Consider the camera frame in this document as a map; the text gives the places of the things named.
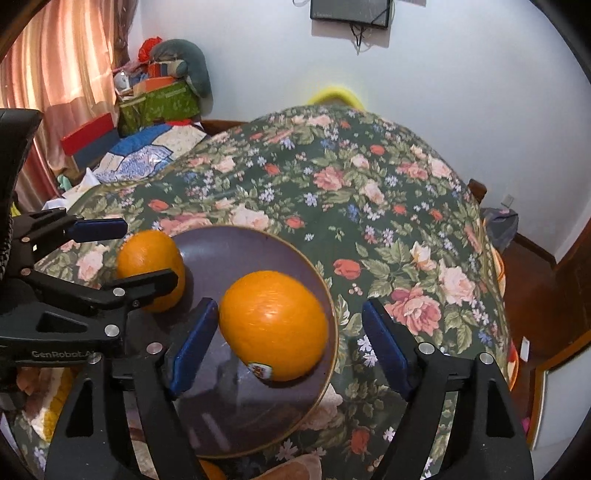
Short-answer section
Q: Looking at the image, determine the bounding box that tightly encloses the green patterned box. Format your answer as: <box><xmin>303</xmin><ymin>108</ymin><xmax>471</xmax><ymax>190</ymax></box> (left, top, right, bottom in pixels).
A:
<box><xmin>117</xmin><ymin>80</ymin><xmax>204</xmax><ymax>134</ymax></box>

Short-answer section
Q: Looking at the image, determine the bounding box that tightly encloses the floral bedspread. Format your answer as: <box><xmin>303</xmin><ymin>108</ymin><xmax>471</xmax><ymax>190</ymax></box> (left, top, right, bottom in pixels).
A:
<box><xmin>9</xmin><ymin>105</ymin><xmax>520</xmax><ymax>480</ymax></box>

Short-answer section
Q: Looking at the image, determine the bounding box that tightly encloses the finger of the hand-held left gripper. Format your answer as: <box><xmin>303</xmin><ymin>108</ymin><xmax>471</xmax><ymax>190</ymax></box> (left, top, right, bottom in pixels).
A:
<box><xmin>13</xmin><ymin>208</ymin><xmax>129</xmax><ymax>271</ymax></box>
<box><xmin>6</xmin><ymin>269</ymin><xmax>179</xmax><ymax>352</ymax></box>

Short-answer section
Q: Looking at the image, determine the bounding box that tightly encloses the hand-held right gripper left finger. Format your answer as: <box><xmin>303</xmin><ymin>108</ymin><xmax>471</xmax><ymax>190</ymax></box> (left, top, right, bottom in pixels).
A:
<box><xmin>44</xmin><ymin>298</ymin><xmax>219</xmax><ymax>480</ymax></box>

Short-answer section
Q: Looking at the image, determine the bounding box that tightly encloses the black hanging cable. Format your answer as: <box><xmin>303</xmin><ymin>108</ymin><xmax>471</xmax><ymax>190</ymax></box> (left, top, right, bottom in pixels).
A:
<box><xmin>350</xmin><ymin>22</ymin><xmax>371</xmax><ymax>55</ymax></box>

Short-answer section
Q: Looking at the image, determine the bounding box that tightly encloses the white crumpled cloth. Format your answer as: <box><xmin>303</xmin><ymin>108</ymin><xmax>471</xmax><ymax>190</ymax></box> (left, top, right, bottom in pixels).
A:
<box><xmin>44</xmin><ymin>168</ymin><xmax>99</xmax><ymax>214</ymax></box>

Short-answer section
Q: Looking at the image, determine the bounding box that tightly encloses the grey bag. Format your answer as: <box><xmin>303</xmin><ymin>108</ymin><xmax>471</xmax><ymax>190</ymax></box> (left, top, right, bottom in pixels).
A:
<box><xmin>480</xmin><ymin>207</ymin><xmax>520</xmax><ymax>252</ymax></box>

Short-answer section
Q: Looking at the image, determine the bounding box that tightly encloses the pink curtain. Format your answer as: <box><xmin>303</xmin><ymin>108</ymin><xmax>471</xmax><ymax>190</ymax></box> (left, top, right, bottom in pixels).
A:
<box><xmin>0</xmin><ymin>0</ymin><xmax>139</xmax><ymax>208</ymax></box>

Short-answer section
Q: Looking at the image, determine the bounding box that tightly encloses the yellow knitted cloth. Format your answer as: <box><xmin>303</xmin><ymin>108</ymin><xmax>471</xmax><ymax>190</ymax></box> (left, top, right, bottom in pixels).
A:
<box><xmin>16</xmin><ymin>369</ymin><xmax>75</xmax><ymax>444</ymax></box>

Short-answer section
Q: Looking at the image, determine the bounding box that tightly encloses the grey plush pillow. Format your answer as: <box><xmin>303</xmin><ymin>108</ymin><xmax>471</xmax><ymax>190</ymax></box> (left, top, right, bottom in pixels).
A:
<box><xmin>150</xmin><ymin>39</ymin><xmax>212</xmax><ymax>99</ymax></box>

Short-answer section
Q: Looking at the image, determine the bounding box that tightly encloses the yellow padded bar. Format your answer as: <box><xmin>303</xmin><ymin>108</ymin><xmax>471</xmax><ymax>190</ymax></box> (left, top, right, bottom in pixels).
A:
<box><xmin>308</xmin><ymin>84</ymin><xmax>363</xmax><ymax>109</ymax></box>

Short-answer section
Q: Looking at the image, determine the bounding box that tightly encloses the wooden bed rail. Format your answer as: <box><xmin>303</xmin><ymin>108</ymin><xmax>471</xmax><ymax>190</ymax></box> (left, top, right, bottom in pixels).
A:
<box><xmin>201</xmin><ymin>119</ymin><xmax>250</xmax><ymax>136</ymax></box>

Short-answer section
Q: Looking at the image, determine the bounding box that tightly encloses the dark round plate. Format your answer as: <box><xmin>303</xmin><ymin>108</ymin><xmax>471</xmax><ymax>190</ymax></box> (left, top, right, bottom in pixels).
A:
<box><xmin>129</xmin><ymin>225</ymin><xmax>340</xmax><ymax>460</ymax></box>

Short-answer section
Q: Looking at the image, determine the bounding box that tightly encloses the orange with sticker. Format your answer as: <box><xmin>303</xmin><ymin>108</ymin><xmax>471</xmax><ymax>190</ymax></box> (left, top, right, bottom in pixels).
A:
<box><xmin>218</xmin><ymin>271</ymin><xmax>328</xmax><ymax>382</ymax></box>

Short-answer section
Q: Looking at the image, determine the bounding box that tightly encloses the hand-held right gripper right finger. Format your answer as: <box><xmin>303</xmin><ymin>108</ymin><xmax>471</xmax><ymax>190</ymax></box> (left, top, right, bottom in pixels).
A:
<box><xmin>361</xmin><ymin>298</ymin><xmax>535</xmax><ymax>480</ymax></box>

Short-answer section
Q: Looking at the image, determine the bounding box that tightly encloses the blue patterned quilt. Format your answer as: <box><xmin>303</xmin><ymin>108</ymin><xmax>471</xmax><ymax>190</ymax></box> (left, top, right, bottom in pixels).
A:
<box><xmin>92</xmin><ymin>122</ymin><xmax>208</xmax><ymax>183</ymax></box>

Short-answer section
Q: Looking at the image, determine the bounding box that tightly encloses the orange flat box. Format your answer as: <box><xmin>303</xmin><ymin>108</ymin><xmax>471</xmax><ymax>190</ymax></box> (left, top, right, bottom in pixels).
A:
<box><xmin>134</xmin><ymin>76</ymin><xmax>176</xmax><ymax>95</ymax></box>

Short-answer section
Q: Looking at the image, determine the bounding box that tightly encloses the plain orange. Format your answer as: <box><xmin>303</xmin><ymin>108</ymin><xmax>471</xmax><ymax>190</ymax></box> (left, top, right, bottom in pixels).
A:
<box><xmin>115</xmin><ymin>230</ymin><xmax>186</xmax><ymax>313</ymax></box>

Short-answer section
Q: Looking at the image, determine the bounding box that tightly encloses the red and blue box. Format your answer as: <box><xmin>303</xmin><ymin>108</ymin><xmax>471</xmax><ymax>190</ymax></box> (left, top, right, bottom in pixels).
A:
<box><xmin>61</xmin><ymin>113</ymin><xmax>121</xmax><ymax>169</ymax></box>

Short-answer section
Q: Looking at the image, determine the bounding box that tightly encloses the small wall-mounted screen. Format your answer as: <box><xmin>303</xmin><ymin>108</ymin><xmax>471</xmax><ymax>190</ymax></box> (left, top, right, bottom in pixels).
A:
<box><xmin>309</xmin><ymin>0</ymin><xmax>395</xmax><ymax>31</ymax></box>

